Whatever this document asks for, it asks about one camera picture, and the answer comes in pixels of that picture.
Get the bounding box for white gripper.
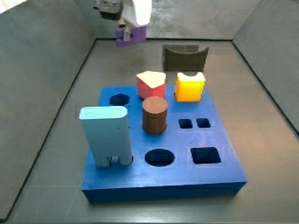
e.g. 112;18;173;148
121;0;152;42

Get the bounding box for purple double-square block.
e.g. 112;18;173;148
116;26;145;47

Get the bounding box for blue shape-sorter board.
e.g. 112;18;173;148
81;86;248;203

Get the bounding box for black curved stand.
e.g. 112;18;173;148
163;45;209;72

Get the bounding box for red pentagon block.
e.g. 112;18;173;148
136;71;165;99

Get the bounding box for yellow arch block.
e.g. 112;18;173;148
175;72;205;102

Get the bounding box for brown cylinder block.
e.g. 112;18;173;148
143;96;168;134

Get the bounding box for light blue tall block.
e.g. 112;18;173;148
78;106;133;167

